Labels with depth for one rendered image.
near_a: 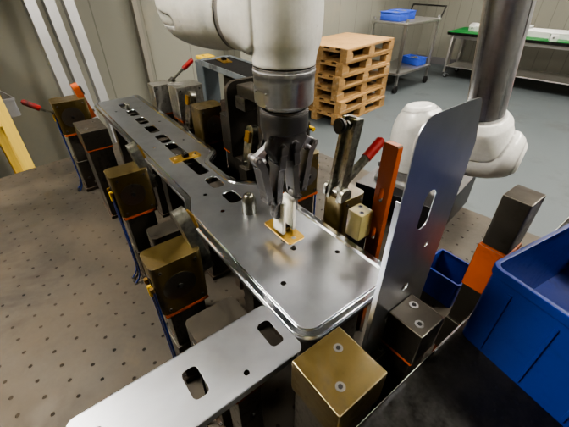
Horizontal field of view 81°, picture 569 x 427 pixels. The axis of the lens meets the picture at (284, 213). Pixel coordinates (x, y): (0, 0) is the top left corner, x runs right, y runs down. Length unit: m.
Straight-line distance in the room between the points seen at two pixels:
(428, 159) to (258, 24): 0.27
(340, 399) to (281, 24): 0.43
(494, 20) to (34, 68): 2.87
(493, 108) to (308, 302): 0.75
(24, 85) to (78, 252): 2.06
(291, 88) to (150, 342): 0.69
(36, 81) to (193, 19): 2.68
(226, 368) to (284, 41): 0.43
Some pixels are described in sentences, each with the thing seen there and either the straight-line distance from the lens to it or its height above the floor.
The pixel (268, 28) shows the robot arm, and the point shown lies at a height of 1.38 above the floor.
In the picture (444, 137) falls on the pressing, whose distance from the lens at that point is 0.34.
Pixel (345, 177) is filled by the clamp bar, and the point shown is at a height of 1.10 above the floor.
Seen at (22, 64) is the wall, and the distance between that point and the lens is 3.15.
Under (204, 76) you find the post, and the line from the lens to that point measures 1.50.
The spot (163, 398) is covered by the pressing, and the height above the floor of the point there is 1.00.
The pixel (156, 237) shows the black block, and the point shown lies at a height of 0.99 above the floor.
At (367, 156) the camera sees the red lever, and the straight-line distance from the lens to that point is 0.73.
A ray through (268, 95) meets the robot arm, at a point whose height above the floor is 1.30.
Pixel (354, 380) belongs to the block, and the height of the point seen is 1.06.
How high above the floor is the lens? 1.43
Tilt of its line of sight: 36 degrees down
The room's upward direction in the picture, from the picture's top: straight up
